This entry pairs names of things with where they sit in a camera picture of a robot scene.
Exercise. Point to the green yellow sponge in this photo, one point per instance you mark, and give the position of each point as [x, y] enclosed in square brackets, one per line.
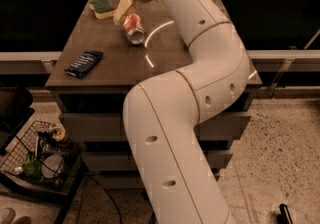
[102, 9]

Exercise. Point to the blue snack bag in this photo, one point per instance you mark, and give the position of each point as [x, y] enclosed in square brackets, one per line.
[83, 64]

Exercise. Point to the green item in basket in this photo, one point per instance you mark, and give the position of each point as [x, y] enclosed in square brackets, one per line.
[31, 166]

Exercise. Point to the red coke can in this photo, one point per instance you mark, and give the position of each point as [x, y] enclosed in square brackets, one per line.
[134, 30]

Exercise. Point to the black object on floor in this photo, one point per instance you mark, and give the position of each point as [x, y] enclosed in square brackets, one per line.
[284, 216]

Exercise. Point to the grey drawer cabinet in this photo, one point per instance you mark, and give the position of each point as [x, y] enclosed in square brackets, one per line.
[123, 65]

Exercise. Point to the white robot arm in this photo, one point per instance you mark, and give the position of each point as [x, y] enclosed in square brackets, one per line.
[160, 115]

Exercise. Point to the black wire basket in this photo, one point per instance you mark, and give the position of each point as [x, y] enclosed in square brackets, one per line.
[42, 139]

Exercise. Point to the white cup in basket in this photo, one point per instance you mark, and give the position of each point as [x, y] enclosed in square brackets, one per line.
[52, 166]

